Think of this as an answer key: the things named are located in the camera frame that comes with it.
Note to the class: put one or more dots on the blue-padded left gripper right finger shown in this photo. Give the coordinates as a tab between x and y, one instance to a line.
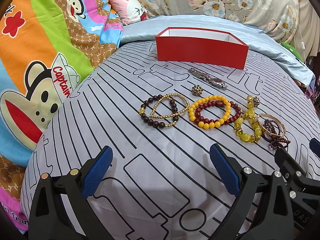
273	218

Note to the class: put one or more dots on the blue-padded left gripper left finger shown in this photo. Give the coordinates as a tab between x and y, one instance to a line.
48	217

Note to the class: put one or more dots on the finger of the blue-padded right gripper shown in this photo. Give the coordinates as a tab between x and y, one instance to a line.
314	145
303	191

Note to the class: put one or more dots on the rose gold bangle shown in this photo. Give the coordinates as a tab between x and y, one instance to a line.
281	131

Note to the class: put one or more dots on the green plush toy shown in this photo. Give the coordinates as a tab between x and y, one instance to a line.
292	50

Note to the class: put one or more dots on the light blue quilt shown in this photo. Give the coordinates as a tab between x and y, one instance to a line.
254	37

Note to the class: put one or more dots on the red rectangular gift box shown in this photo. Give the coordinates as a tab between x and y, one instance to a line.
200	45

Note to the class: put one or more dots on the grey line-patterned bed sheet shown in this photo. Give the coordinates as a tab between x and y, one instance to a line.
162	184

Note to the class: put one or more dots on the colourful cartoon monkey quilt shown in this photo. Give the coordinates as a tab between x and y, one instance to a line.
47	48

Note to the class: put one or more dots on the pink cartoon cushion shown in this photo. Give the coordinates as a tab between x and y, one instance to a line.
129	11

